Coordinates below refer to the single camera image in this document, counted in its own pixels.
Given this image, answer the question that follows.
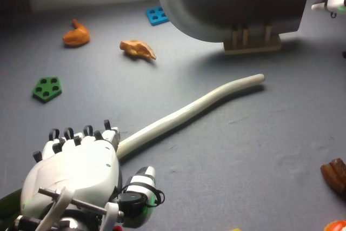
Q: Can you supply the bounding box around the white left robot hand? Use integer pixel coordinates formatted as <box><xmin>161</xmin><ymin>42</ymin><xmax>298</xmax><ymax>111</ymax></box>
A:
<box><xmin>20</xmin><ymin>119</ymin><xmax>165</xmax><ymax>229</ymax></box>

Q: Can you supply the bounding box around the large steel cleaver blade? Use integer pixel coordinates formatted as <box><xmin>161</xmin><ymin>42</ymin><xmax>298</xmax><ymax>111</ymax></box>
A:
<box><xmin>158</xmin><ymin>0</ymin><xmax>336</xmax><ymax>44</ymax></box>

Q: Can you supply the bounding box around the long white green leek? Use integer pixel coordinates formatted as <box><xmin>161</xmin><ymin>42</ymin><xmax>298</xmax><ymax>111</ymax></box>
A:
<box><xmin>0</xmin><ymin>73</ymin><xmax>266</xmax><ymax>224</ymax></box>

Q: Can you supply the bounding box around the wooden peg board base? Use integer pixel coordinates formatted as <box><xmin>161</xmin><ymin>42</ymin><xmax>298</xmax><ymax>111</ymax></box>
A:
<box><xmin>224</xmin><ymin>24</ymin><xmax>282</xmax><ymax>55</ymax></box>

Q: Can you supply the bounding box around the green pentagon five-hole block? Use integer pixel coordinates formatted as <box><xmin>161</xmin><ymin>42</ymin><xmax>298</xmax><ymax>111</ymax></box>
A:
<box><xmin>32</xmin><ymin>76</ymin><xmax>63</xmax><ymax>104</ymax></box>

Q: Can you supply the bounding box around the orange toy chicken drumstick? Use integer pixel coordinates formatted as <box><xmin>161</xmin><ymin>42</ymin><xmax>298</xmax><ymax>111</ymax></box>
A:
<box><xmin>63</xmin><ymin>18</ymin><xmax>90</xmax><ymax>48</ymax></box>

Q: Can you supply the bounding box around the grey table cloth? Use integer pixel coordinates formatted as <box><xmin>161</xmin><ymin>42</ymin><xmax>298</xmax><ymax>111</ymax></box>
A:
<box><xmin>0</xmin><ymin>0</ymin><xmax>346</xmax><ymax>231</ymax></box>

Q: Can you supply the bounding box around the blue square four-hole block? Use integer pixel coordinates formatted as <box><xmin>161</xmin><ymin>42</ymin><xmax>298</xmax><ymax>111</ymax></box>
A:
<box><xmin>147</xmin><ymin>6</ymin><xmax>170</xmax><ymax>27</ymax></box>

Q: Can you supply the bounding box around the brown toy meat piece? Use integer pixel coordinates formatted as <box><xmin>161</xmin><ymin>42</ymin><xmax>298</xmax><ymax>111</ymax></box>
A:
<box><xmin>320</xmin><ymin>157</ymin><xmax>346</xmax><ymax>199</ymax></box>

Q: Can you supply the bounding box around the orange toy tart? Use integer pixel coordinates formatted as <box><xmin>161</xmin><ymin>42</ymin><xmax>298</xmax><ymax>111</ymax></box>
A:
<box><xmin>323</xmin><ymin>220</ymin><xmax>346</xmax><ymax>231</ymax></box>

